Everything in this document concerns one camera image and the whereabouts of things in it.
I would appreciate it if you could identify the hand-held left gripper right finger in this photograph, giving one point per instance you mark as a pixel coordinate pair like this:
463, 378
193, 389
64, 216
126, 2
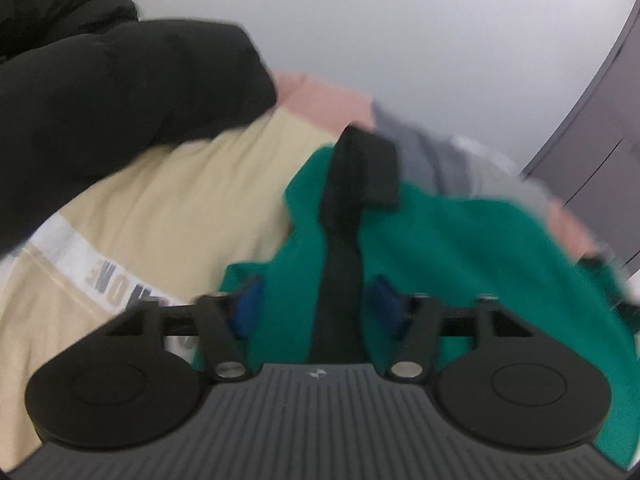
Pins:
385, 305

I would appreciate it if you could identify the green hoodie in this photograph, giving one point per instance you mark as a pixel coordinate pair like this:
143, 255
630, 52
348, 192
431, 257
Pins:
475, 260

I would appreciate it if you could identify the black puffer jacket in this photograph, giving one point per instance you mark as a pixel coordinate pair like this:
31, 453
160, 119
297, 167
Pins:
100, 110

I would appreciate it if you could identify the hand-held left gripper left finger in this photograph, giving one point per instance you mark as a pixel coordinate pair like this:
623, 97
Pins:
247, 310

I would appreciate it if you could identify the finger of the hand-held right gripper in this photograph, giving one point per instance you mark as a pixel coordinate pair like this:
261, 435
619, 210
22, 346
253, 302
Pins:
592, 260

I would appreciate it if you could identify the grey wardrobe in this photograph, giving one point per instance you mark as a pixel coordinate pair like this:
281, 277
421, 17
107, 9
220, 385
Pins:
600, 135

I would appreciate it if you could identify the patchwork bed blanket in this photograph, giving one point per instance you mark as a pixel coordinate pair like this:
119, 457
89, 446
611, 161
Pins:
175, 200

